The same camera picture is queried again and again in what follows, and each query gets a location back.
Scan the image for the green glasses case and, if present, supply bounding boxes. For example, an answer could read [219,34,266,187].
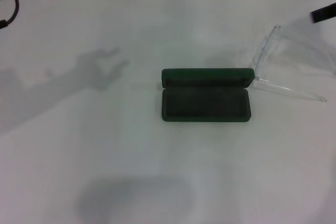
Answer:
[161,68,255,123]

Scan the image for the left gripper cable with plug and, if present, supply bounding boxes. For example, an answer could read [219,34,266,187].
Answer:
[0,0,20,29]

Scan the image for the clear white glasses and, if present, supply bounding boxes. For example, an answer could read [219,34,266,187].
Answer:
[251,24,336,103]

